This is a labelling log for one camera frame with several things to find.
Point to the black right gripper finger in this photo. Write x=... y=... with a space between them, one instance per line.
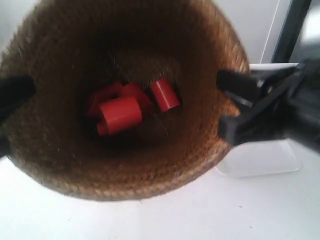
x=244 y=89
x=234 y=130

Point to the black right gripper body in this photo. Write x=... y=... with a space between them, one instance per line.
x=292 y=110

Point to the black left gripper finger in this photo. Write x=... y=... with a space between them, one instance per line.
x=14 y=91

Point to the white plastic tray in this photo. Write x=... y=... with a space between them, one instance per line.
x=259 y=159

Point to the dark metal frame post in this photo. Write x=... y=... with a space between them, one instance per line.
x=290 y=31

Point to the small red cylinder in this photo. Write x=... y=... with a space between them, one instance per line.
x=164 y=94

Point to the large red cylinder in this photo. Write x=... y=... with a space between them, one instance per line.
x=118 y=114

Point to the red block back middle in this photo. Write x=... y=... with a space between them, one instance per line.
x=136 y=91

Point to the brown woven straw basket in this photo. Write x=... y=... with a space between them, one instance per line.
x=73 y=47

